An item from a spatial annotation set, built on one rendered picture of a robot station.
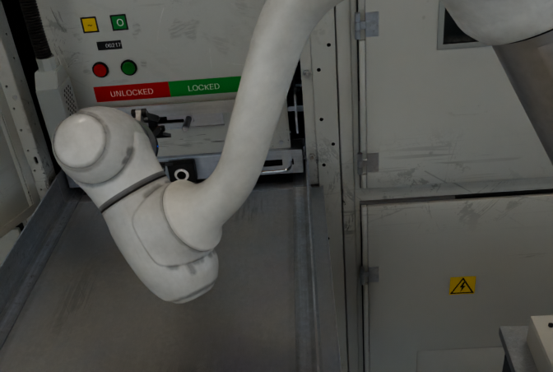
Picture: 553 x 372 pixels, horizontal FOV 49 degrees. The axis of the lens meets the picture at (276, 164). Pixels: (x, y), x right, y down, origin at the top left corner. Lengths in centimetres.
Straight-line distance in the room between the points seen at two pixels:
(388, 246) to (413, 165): 22
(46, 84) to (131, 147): 47
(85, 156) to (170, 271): 18
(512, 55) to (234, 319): 69
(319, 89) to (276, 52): 56
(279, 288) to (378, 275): 45
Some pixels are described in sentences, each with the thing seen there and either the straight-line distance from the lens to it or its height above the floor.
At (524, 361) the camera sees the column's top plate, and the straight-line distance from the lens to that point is 113.
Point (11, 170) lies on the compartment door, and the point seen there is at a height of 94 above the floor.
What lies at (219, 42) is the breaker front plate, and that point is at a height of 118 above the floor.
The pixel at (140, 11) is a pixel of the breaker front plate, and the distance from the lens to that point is 126.
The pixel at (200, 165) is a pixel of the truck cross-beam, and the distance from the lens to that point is 136.
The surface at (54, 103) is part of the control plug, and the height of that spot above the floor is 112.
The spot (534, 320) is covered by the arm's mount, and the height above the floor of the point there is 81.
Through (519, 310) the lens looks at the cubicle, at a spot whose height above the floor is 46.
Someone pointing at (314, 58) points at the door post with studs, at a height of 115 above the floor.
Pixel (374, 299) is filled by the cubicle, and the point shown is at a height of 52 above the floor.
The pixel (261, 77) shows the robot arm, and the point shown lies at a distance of 69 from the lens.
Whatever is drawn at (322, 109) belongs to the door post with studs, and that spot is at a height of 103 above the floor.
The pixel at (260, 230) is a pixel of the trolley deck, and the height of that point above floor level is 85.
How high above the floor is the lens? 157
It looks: 30 degrees down
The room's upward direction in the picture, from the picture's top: 6 degrees counter-clockwise
